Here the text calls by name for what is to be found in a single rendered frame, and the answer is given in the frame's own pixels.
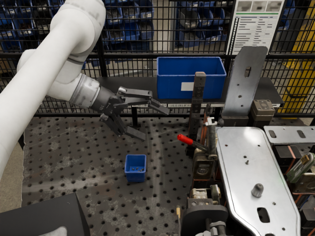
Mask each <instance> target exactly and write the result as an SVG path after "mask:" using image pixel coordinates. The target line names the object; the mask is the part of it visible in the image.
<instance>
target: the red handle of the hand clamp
mask: <svg viewBox="0 0 315 236"><path fill-rule="evenodd" d="M177 139H178V140H180V141H182V142H184V143H186V144H188V145H191V146H193V147H195V148H198V149H200V150H202V151H204V152H206V153H208V154H209V148H208V147H206V146H204V145H202V144H200V143H197V142H195V141H193V140H192V139H190V138H188V137H186V136H184V135H182V134H179V135H178V136H177Z"/></svg>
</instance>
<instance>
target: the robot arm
mask: <svg viewBox="0 0 315 236"><path fill-rule="evenodd" d="M105 15H106V9H105V7H104V3H103V2H102V0H66V1H65V3H64V5H62V6H61V7H60V8H59V10H58V12H57V14H56V15H55V16H54V17H53V19H52V21H51V25H50V33H49V34H48V35H47V37H46V38H45V39H44V40H43V42H42V43H41V44H40V45H39V47H38V48H37V49H31V50H25V51H24V52H23V54H22V56H21V57H20V60H19V62H18V65H17V74H16V75H15V76H14V78H13V79H12V80H11V81H10V83H9V84H8V85H7V86H6V87H5V88H4V90H3V91H2V92H1V93H0V180H1V177H2V175H3V172H4V169H5V167H6V164H7V162H8V160H9V158H10V155H11V153H12V151H13V149H14V147H15V145H16V144H17V142H18V140H19V139H20V137H21V135H22V133H23V132H24V130H25V129H26V127H27V125H28V124H29V122H30V121H31V119H32V118H33V116H34V114H35V113H36V111H37V109H38V108H39V106H40V104H41V103H42V101H43V99H44V97H45V96H46V95H48V96H50V97H53V98H56V99H60V100H65V101H68V102H70V103H73V104H75V105H77V106H80V107H82V108H84V109H87V108H88V107H89V106H90V109H92V110H94V111H97V112H99V113H102V114H101V116H100V121H102V122H104V123H105V124H106V125H107V126H108V127H109V128H110V129H111V130H112V131H113V132H114V133H115V134H116V135H117V136H118V137H121V136H122V135H123V134H126V135H128V136H130V137H135V138H137V139H140V140H142V141H145V134H144V133H142V132H140V131H138V130H136V129H134V128H132V127H129V126H127V127H125V125H124V123H123V121H122V119H121V117H120V114H121V112H122V111H123V110H124V108H125V107H128V106H132V105H142V104H148V107H150V108H152V109H154V110H156V111H158V112H160V113H162V114H164V115H166V116H168V108H166V107H164V106H162V105H161V104H160V102H158V101H156V100H155V99H153V98H152V91H148V90H138V89H128V88H125V87H122V86H120V87H119V91H118V93H117V94H115V93H113V92H112V91H111V90H109V89H107V88H105V87H103V86H100V87H99V82H98V81H96V80H94V79H92V78H90V77H88V76H86V75H85V74H82V73H81V69H82V66H83V64H84V62H85V60H86V58H87V57H88V55H89V54H90V53H91V51H92V50H93V48H94V46H95V45H96V43H97V41H98V39H99V36H100V34H101V31H102V29H103V26H104V23H105ZM121 96H122V97H121ZM123 96H126V97H123ZM128 97H131V98H128ZM124 101H125V102H124ZM108 116H112V118H113V120H114V121H115V122H116V124H115V123H114V122H113V121H112V120H111V118H110V117H108ZM67 232H68V230H67V228H66V227H65V226H61V227H59V228H57V229H56V230H54V231H52V232H49V233H46V234H43V235H40V236H67Z"/></svg>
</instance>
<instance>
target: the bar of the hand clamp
mask: <svg viewBox="0 0 315 236"><path fill-rule="evenodd" d="M217 125H219V126H220V127H221V128H222V127H224V121H223V119H222V118H221V119H220V120H219V122H217V121H214V117H211V118H207V122H205V123H204V124H203V126H205V127H207V128H208V148H209V155H210V154H216V126H217Z"/></svg>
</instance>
